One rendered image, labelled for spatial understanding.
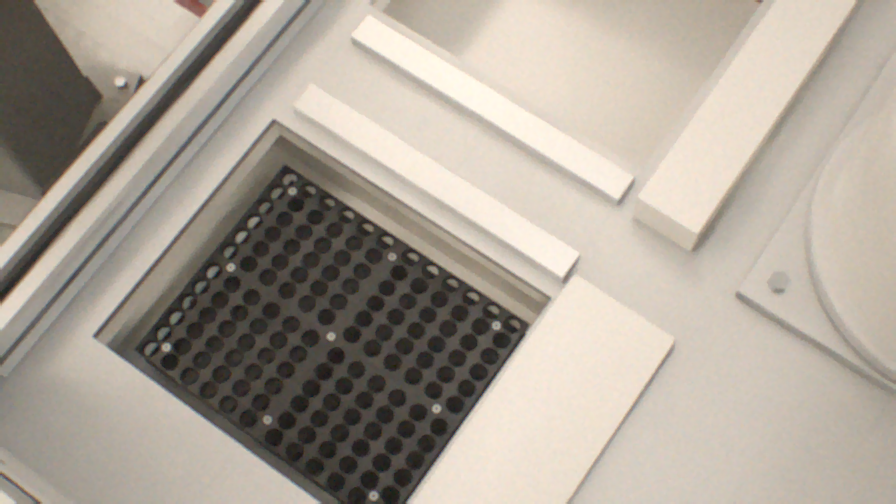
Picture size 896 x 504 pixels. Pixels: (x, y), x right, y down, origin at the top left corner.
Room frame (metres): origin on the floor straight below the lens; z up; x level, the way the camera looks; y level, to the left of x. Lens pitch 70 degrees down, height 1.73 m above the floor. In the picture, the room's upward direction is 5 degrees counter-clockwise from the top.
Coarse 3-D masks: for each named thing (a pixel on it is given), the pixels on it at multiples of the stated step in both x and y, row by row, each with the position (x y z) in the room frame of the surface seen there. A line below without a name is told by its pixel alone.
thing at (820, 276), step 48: (864, 96) 0.38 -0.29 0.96; (864, 144) 0.30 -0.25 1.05; (816, 192) 0.31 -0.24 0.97; (864, 192) 0.27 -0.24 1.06; (816, 240) 0.27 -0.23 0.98; (864, 240) 0.25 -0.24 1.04; (768, 288) 0.25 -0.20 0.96; (816, 288) 0.24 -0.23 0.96; (864, 288) 0.23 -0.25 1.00; (816, 336) 0.21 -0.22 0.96; (864, 336) 0.20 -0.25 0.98
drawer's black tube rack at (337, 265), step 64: (320, 192) 0.37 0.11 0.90; (256, 256) 0.32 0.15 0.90; (320, 256) 0.32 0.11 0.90; (384, 256) 0.31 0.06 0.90; (192, 320) 0.28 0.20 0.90; (256, 320) 0.27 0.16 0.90; (320, 320) 0.28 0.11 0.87; (384, 320) 0.27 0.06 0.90; (448, 320) 0.26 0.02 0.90; (192, 384) 0.23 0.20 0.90; (256, 384) 0.23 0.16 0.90; (320, 384) 0.22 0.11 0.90; (384, 384) 0.23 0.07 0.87; (448, 384) 0.21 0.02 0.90; (320, 448) 0.18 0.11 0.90; (384, 448) 0.17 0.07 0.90
